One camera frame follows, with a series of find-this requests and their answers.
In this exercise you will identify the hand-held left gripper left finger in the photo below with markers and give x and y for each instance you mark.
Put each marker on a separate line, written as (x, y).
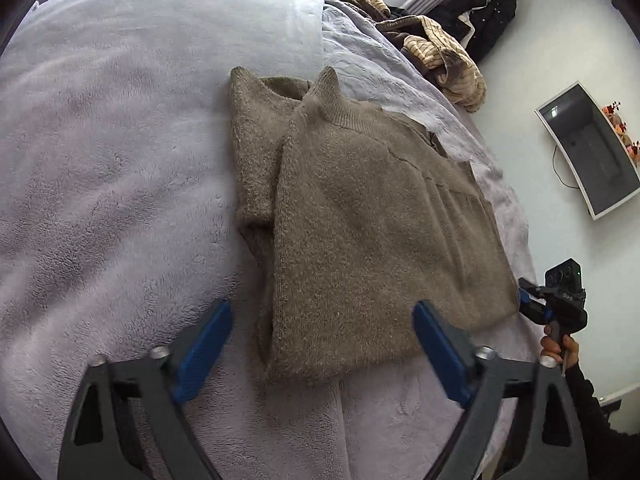
(205, 345)

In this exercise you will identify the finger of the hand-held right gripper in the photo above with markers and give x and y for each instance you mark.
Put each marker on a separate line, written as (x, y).
(530, 297)

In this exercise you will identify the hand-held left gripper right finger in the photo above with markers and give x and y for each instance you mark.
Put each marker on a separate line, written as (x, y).
(440, 350)

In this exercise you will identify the brown knit sweater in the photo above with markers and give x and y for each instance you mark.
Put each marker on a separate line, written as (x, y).
(375, 210)

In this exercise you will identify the person's right forearm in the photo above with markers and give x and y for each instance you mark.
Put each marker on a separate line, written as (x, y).
(595, 410)

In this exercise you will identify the person's right hand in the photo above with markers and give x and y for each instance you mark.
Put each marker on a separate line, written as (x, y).
(550, 345)

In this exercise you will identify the orange flower decoration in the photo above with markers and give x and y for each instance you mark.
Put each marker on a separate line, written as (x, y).
(620, 125)

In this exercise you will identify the lilac fleece blanket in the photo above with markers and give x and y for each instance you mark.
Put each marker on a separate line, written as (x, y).
(125, 135)

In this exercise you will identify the beige striped garment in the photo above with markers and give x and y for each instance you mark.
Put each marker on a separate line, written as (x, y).
(450, 70)

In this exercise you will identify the black hanging jacket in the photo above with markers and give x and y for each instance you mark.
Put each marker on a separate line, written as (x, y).
(485, 25)

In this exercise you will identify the dark brown striped garment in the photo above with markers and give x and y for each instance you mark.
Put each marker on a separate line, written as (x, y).
(367, 2)

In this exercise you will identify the wall-mounted television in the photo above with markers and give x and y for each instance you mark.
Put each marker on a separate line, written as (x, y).
(585, 155)

